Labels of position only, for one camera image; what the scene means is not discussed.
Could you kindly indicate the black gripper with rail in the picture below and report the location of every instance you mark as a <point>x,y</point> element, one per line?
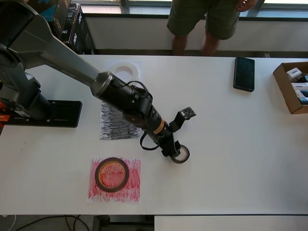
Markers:
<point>169,143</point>

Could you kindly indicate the small black tape roll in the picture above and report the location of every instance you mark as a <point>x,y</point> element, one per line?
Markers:
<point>185,158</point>

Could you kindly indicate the red tape roll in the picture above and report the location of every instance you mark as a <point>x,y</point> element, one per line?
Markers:
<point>101,183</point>

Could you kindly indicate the wide white tape roll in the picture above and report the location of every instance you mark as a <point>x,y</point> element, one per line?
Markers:
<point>134,69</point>

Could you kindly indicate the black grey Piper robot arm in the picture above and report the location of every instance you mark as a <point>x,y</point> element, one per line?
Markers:
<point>60,57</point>

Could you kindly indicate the person's left hand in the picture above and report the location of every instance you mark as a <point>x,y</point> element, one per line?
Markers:
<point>244,6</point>

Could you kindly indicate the red scribbled paper sheet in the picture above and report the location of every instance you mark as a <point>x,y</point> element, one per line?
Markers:
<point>132,187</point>

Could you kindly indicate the black scribbled paper sheet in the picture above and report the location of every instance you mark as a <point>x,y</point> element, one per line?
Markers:
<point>113,130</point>

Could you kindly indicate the plain white paper sheet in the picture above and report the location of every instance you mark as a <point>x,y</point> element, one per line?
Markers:
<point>140,65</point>

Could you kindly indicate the open brown cardboard box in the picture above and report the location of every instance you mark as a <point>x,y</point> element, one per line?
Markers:
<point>284,91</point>

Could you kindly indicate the person in dark shirt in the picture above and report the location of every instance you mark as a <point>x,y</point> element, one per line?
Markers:
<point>192,19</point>

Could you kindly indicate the black and white small box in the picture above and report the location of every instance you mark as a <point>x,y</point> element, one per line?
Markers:
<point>302,97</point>

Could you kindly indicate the white box with black lettering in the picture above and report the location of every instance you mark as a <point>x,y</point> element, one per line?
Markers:
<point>299,85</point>

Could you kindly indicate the black monitor box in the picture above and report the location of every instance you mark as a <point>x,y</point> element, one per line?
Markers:
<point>84,36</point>

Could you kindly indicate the small dark box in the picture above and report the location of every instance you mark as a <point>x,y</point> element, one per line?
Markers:
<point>304,78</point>

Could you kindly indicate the tall black printed box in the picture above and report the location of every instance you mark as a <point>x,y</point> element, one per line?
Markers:
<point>67,21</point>

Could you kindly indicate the orange clamp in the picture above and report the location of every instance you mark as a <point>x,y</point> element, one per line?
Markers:
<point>3,118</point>

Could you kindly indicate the teal product box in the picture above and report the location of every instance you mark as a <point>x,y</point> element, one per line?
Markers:
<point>48,9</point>

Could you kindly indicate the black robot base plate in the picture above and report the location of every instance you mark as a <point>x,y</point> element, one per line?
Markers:
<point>67,113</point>

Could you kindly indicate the dark window frame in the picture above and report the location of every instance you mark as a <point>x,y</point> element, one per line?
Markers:
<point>264,3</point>

